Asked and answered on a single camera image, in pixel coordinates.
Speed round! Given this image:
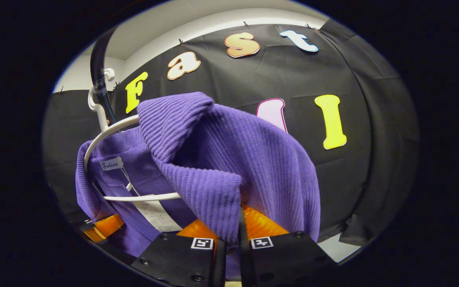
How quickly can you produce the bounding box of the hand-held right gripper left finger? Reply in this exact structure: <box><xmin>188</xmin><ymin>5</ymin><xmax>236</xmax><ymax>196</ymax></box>
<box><xmin>131</xmin><ymin>218</ymin><xmax>228</xmax><ymax>287</ymax></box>

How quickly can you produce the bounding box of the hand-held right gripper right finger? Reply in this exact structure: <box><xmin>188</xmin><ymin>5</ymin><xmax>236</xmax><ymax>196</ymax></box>
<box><xmin>237</xmin><ymin>204</ymin><xmax>336</xmax><ymax>287</ymax></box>

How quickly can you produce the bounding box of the purple ribbed jacket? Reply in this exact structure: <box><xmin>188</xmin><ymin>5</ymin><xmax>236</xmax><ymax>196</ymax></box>
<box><xmin>75</xmin><ymin>92</ymin><xmax>322</xmax><ymax>279</ymax></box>

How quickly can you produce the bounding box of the black clothes rack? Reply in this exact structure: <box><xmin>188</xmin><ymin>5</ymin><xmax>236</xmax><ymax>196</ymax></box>
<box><xmin>90</xmin><ymin>27</ymin><xmax>119</xmax><ymax>125</ymax></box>

